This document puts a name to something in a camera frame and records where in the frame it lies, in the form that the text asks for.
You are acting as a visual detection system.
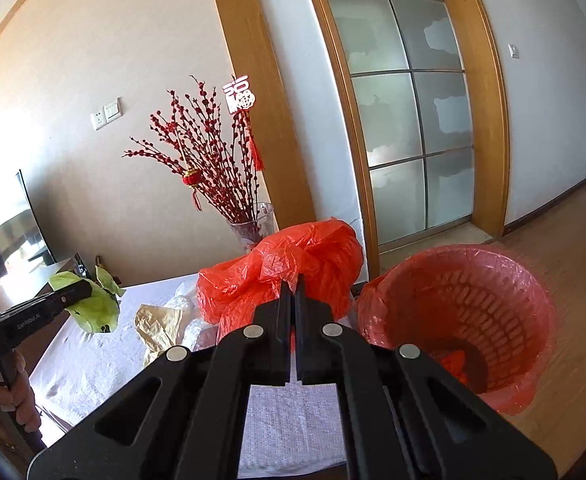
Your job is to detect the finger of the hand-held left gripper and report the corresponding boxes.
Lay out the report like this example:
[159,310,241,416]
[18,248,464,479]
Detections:
[48,279,94,308]

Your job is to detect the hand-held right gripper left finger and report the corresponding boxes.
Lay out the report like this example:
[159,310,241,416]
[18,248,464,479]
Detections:
[27,280,294,480]

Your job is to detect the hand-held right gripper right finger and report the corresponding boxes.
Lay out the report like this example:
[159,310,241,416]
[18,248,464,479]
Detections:
[295,274,559,480]

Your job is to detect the green plastic bag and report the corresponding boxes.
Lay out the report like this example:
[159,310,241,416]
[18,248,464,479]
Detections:
[48,266,126,335]

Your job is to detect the clear plastic bag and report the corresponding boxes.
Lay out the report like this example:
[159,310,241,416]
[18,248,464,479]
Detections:
[165,282,221,351]

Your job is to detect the red plastic bag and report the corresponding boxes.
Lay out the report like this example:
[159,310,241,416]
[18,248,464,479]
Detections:
[196,217,365,351]

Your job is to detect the red slatted plastic basket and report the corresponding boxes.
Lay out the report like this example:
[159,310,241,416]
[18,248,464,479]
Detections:
[358,245,559,416]

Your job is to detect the red lined waste basket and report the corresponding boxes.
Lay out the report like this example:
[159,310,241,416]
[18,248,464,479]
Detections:
[357,244,560,417]

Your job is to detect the person's left hand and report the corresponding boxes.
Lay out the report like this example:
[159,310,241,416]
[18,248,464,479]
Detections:
[0,350,40,432]

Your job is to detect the flat screen television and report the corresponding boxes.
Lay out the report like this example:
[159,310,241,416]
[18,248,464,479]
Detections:
[0,169,56,276]

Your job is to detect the beige paper bag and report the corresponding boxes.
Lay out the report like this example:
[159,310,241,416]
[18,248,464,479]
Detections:
[135,304,189,368]

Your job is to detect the clear glass vase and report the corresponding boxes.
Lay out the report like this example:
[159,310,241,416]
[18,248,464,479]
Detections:
[229,202,275,253]

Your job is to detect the small red lantern ornament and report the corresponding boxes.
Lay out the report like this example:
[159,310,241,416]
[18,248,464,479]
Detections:
[182,169,205,211]

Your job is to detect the red berry branches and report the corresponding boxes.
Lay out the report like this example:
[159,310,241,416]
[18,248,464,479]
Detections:
[122,76,264,223]

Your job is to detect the red character ornament with tassel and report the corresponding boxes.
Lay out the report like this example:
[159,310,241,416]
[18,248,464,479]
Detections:
[223,76,266,171]

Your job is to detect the frosted glass sliding door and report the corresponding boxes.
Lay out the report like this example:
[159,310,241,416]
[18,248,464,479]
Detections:
[323,0,476,248]

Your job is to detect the wooden wall trim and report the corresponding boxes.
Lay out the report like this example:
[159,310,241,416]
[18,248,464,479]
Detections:
[205,0,319,231]

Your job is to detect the wooden door frame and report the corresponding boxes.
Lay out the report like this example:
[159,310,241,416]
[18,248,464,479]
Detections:
[298,0,511,261]

